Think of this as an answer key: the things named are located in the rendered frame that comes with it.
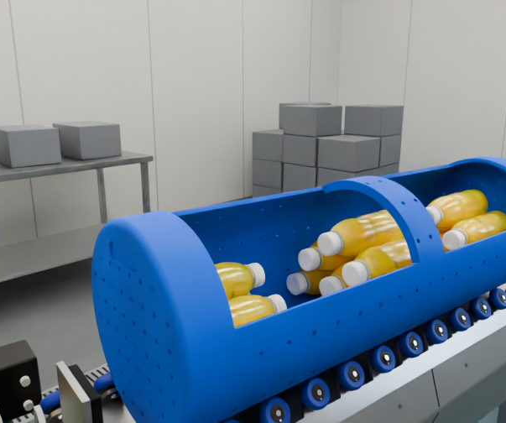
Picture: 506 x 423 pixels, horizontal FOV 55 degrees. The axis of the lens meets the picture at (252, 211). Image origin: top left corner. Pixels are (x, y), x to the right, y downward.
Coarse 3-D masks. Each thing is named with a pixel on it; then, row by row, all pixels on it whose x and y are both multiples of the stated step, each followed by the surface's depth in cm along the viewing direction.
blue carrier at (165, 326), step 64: (320, 192) 88; (384, 192) 78; (448, 192) 118; (128, 256) 59; (192, 256) 54; (256, 256) 89; (448, 256) 78; (128, 320) 61; (192, 320) 51; (256, 320) 56; (320, 320) 61; (384, 320) 70; (128, 384) 65; (192, 384) 51; (256, 384) 57
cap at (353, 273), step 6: (348, 264) 77; (354, 264) 77; (360, 264) 77; (342, 270) 78; (348, 270) 78; (354, 270) 76; (360, 270) 76; (366, 270) 77; (342, 276) 79; (348, 276) 78; (354, 276) 77; (360, 276) 76; (366, 276) 77; (348, 282) 78; (354, 282) 77; (360, 282) 76
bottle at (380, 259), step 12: (396, 240) 84; (372, 252) 79; (384, 252) 79; (396, 252) 80; (408, 252) 81; (372, 264) 77; (384, 264) 78; (396, 264) 79; (408, 264) 81; (372, 276) 77
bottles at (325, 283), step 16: (304, 272) 90; (320, 272) 90; (336, 272) 84; (288, 288) 91; (304, 288) 89; (320, 288) 84; (336, 288) 81; (240, 304) 70; (256, 304) 71; (272, 304) 73; (240, 320) 68
